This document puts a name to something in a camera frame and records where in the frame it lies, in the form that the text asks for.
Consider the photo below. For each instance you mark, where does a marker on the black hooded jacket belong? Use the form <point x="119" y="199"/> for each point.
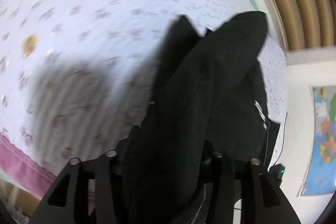
<point x="208" y="95"/>

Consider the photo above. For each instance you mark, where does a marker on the floral white bed quilt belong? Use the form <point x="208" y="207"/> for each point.
<point x="85" y="67"/>

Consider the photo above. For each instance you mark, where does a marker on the pink mattress edge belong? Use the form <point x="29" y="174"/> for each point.
<point x="35" y="167"/>

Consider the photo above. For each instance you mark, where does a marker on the colourful wall map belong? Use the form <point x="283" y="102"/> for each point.
<point x="319" y="177"/>

